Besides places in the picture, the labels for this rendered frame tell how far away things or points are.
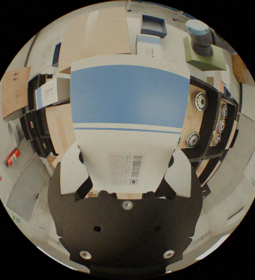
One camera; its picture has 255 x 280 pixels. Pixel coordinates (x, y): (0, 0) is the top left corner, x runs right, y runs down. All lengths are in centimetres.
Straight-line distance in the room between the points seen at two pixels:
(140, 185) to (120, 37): 45
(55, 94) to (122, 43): 35
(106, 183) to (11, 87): 259
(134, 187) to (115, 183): 4
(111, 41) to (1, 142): 257
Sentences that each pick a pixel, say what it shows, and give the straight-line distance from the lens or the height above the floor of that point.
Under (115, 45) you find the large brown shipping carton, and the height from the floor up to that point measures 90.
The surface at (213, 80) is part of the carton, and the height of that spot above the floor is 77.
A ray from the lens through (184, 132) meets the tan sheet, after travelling 52.
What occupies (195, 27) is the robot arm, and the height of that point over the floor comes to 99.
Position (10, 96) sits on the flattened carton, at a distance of 255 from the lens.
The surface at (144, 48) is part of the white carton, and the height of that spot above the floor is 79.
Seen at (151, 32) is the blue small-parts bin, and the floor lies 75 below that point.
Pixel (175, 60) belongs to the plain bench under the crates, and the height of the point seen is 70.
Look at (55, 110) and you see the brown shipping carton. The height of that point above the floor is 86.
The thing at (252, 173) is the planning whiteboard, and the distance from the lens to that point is 349.
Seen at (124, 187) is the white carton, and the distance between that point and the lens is 16.
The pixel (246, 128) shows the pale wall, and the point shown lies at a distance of 349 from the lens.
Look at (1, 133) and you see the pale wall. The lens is 261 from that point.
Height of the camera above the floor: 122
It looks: 61 degrees down
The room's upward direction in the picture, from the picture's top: 180 degrees clockwise
